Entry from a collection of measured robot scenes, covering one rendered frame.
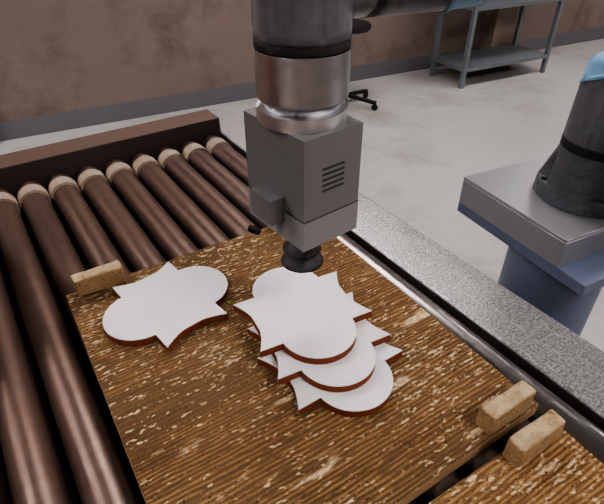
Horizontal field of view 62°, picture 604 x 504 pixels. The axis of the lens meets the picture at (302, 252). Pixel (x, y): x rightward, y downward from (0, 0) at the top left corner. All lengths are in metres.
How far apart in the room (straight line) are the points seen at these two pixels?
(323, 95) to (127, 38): 3.34
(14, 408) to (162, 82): 3.35
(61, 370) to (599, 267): 0.75
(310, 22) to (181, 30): 3.40
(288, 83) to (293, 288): 0.26
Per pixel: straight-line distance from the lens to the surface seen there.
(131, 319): 0.60
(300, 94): 0.39
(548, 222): 0.86
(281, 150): 0.42
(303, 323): 0.53
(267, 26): 0.39
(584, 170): 0.89
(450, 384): 0.54
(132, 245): 0.76
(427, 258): 0.72
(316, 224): 0.43
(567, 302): 0.99
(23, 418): 0.58
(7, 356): 0.65
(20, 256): 0.80
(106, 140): 1.03
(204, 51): 3.84
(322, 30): 0.38
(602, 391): 0.62
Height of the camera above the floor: 1.34
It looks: 36 degrees down
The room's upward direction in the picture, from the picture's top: straight up
